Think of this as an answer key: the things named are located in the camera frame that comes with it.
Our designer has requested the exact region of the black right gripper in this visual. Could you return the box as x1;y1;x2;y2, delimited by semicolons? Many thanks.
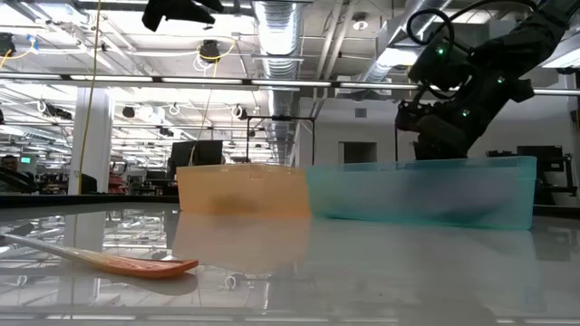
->
413;97;493;161

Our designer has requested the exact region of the teal plastic tray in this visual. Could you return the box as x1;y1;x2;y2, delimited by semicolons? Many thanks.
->
305;155;538;231

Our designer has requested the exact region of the black ceiling dome device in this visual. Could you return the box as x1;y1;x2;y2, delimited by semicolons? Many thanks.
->
198;39;222;63

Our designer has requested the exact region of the black light strip bar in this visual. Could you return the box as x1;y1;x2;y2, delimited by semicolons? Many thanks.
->
0;71;580;97

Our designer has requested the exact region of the ceiling light panel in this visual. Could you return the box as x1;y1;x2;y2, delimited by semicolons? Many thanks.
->
375;47;421;70
541;34;580;70

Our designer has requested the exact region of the black computer monitor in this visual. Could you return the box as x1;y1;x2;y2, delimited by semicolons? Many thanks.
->
168;139;227;178

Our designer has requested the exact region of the white pillar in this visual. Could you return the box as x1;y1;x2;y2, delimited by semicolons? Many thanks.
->
67;88;113;196

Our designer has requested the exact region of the black ceiling box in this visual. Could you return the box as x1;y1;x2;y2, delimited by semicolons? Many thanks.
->
0;32;17;58

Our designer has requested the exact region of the orange plastic tray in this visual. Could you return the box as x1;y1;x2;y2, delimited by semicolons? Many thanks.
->
176;162;313;216

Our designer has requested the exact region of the person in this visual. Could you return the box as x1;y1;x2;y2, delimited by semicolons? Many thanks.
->
0;154;28;194

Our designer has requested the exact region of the corrugated silver ventilation duct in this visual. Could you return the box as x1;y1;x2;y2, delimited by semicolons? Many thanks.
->
252;0;305;159

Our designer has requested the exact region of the smooth silver ventilation duct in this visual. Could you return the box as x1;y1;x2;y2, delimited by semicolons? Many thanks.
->
362;0;454;82

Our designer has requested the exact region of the black camera cable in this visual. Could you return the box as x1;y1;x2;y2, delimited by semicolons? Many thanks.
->
405;0;540;49

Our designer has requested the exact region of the black rig frame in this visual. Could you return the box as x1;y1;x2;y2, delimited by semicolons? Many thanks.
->
246;115;317;165

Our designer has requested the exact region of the orange-handled silver spoon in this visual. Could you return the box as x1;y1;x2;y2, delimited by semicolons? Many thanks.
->
0;233;200;280

